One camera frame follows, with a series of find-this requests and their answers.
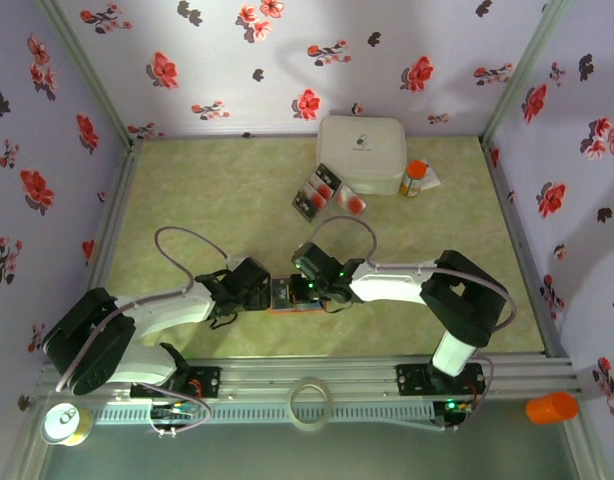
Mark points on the black packet with red items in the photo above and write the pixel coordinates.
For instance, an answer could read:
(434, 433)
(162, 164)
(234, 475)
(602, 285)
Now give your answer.
(311, 218)

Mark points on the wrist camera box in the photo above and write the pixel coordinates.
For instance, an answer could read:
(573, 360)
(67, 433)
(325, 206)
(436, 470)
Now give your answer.
(251, 272)
(314, 260)

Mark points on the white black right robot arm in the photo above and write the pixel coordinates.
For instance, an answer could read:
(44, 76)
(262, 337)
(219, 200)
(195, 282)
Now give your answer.
(392, 282)

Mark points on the orange capped pill bottle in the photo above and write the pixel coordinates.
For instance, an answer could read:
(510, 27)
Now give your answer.
(413, 180)

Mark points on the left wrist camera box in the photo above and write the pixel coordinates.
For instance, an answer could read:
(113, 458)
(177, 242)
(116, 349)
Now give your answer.
(251, 272)

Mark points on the black credit card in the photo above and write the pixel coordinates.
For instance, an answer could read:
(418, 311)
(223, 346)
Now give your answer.
(281, 295)
(329, 175)
(304, 207)

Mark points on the control board with green light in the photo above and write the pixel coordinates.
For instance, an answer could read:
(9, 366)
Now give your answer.
(452, 407)

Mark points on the white red credit card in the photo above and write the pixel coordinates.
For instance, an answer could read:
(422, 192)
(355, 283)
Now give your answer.
(323, 189)
(354, 202)
(316, 199)

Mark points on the aluminium side rail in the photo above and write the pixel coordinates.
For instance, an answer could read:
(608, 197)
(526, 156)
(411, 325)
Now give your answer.
(118, 200)
(516, 225)

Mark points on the orange plastic cup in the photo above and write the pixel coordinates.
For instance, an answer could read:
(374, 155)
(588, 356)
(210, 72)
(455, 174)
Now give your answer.
(552, 407)

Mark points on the white paper leaflet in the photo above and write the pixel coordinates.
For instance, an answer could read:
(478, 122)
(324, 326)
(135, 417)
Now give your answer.
(433, 177)

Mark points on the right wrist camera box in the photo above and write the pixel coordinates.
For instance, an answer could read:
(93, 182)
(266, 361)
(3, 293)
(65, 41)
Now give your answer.
(314, 260)

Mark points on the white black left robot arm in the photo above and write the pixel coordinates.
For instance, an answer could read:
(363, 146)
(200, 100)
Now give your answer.
(162, 312)

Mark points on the orange card holder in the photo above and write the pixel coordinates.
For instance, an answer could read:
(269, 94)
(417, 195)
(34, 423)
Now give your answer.
(297, 310)

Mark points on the clear tape roll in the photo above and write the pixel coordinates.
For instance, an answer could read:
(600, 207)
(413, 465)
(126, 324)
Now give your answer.
(292, 402)

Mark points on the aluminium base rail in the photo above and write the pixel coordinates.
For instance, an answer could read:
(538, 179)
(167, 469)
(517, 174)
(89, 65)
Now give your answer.
(267, 375)

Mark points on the green circuit board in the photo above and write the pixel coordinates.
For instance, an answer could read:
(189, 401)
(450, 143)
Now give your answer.
(174, 412)

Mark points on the yellow drink can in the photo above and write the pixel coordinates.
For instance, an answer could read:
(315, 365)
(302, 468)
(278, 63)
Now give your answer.
(64, 425)

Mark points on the white square box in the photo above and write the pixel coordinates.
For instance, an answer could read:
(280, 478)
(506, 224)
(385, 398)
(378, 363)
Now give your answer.
(362, 145)

